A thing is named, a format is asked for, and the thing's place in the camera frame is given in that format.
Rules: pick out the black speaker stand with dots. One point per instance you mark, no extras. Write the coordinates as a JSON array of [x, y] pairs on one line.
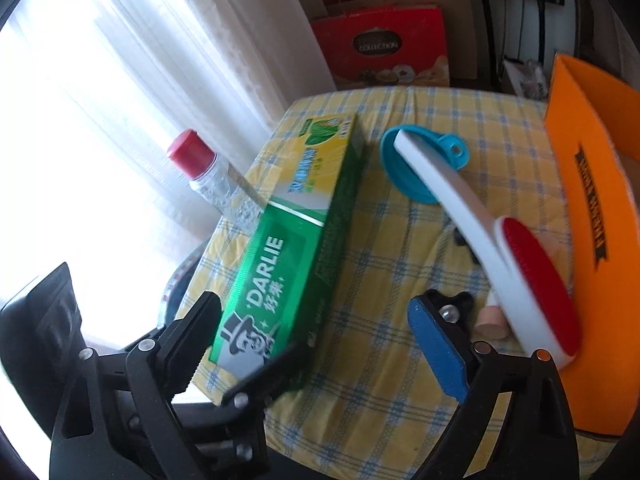
[[542, 30], [491, 30]]

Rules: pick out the round patterned object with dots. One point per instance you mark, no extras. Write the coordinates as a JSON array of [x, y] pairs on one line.
[[172, 285]]

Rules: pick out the brown sofa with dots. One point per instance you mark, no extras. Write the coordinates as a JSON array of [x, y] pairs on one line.
[[585, 15]]

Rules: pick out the brown cardboard box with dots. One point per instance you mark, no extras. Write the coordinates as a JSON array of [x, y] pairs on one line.
[[462, 35]]

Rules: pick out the orange cardboard box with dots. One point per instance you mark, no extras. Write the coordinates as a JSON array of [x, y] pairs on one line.
[[575, 185]]

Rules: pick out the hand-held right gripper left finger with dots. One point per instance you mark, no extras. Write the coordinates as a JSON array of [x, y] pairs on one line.
[[200, 325]]

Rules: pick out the green toothpaste box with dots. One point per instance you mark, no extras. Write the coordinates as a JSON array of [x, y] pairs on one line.
[[280, 270]]

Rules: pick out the clear bottle with red cap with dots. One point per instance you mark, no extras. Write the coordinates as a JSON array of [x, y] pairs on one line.
[[220, 190]]

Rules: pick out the small box with white tissue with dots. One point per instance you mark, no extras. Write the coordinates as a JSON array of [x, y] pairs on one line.
[[525, 80]]

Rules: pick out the yellow checked tablecloth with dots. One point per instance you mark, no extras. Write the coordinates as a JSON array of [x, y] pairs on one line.
[[380, 310]]

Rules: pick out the teal silicone funnel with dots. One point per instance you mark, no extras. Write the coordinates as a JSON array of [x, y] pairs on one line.
[[395, 165]]

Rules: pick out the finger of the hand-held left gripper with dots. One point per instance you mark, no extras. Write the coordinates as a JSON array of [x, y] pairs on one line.
[[272, 370]]

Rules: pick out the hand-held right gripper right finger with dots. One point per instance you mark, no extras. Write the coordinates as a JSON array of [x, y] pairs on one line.
[[440, 350]]

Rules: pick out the white sheer curtain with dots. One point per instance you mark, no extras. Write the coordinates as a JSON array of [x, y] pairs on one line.
[[150, 35]]

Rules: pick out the red gift box with pastries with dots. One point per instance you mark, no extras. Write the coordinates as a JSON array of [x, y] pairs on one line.
[[380, 35]]

